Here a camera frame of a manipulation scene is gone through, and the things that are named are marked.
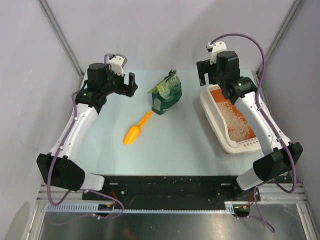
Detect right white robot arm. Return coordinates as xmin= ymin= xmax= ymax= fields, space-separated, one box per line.
xmin=196 ymin=50 xmax=303 ymax=201

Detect green litter bag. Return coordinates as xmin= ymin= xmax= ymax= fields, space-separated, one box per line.
xmin=147 ymin=69 xmax=182 ymax=115

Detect orange plastic scoop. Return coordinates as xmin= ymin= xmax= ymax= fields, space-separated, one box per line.
xmin=123 ymin=110 xmax=153 ymax=145

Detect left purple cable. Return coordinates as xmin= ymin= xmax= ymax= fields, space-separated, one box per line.
xmin=46 ymin=53 xmax=125 ymax=221

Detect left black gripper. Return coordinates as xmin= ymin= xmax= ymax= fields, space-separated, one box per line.
xmin=101 ymin=64 xmax=138 ymax=98

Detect white slotted cable duct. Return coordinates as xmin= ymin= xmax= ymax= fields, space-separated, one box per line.
xmin=45 ymin=202 xmax=235 ymax=214

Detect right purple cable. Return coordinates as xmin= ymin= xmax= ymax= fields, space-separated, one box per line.
xmin=209 ymin=33 xmax=298 ymax=234

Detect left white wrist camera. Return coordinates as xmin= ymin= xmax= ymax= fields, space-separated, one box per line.
xmin=107 ymin=53 xmax=127 ymax=77

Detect clean litter grains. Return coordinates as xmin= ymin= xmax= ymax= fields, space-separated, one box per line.
xmin=216 ymin=100 xmax=256 ymax=142

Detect white orange litter box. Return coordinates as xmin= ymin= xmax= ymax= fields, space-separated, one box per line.
xmin=200 ymin=84 xmax=261 ymax=154

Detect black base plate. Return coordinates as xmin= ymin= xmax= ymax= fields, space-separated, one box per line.
xmin=93 ymin=175 xmax=260 ymax=202

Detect purple cable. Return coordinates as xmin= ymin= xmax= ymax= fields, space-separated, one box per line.
xmin=46 ymin=53 xmax=125 ymax=221
xmin=209 ymin=33 xmax=298 ymax=234

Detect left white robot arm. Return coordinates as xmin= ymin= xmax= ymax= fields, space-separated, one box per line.
xmin=36 ymin=63 xmax=138 ymax=200

